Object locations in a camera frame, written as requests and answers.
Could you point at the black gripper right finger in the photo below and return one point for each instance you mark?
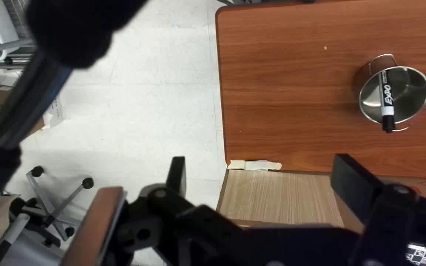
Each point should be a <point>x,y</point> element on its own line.
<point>356,185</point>

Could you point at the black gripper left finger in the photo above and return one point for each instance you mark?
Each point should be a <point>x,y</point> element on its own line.
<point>177,178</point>

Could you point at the black white Expo marker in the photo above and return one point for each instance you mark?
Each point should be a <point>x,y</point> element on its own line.
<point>387,104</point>

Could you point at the small stainless steel pot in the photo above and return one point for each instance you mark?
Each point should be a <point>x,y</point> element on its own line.
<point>409,89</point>

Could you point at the office chair base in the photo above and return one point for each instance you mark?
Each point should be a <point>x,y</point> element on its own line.
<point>45,216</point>

